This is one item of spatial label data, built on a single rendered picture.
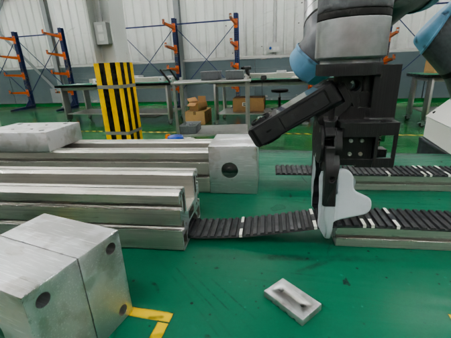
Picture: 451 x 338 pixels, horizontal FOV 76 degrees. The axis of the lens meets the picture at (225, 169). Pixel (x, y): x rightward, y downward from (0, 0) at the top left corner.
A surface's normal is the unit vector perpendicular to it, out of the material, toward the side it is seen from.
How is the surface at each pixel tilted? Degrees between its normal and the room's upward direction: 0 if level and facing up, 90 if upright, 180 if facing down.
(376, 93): 90
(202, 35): 90
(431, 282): 0
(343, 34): 90
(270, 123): 89
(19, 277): 0
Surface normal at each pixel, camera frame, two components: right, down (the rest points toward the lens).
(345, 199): -0.14, 0.17
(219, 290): -0.04, -0.94
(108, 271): 0.92, 0.10
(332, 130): -0.12, -0.51
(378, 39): 0.36, 0.30
